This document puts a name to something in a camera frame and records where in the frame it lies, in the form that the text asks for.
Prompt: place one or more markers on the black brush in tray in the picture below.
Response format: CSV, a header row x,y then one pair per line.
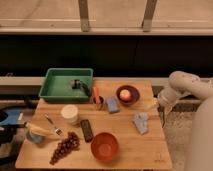
x,y
78,84

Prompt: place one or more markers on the small dark cup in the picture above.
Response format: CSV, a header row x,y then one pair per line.
x,y
99,106

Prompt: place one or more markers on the light blue cloth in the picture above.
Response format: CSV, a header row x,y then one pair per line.
x,y
140,120

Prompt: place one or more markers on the green plastic tray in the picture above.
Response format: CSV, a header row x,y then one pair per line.
x,y
56,86

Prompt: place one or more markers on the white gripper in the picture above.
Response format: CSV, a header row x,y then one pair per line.
x,y
168,97

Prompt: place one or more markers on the yellow apple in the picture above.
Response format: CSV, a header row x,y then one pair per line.
x,y
125,95

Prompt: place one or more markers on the orange carrot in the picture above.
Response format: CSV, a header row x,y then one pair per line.
x,y
96,95

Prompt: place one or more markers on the white round container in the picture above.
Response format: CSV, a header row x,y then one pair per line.
x,y
70,114

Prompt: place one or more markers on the blue black machine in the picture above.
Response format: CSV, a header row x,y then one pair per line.
x,y
10,132

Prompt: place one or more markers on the bunch of red grapes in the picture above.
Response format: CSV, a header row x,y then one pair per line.
x,y
65,147

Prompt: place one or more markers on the black remote control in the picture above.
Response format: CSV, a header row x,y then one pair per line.
x,y
87,130

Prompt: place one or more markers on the blue sponge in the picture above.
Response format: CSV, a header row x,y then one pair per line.
x,y
112,105

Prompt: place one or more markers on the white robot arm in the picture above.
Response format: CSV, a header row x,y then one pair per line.
x,y
199,155

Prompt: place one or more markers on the red bowl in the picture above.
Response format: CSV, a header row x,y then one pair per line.
x,y
104,147

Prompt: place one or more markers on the small blue bowl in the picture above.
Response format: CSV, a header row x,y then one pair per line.
x,y
34,138

